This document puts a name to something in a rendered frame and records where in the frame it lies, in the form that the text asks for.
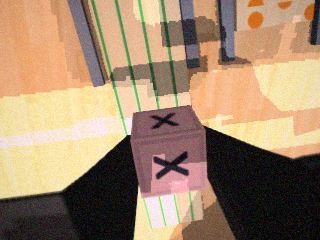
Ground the white strip with orange dots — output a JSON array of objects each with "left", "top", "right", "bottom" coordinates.
[{"left": 233, "top": 0, "right": 315, "bottom": 31}]

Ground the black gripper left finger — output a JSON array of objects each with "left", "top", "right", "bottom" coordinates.
[{"left": 0, "top": 135, "right": 139, "bottom": 240}]

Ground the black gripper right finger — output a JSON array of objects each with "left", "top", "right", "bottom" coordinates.
[{"left": 203, "top": 125, "right": 320, "bottom": 240}]

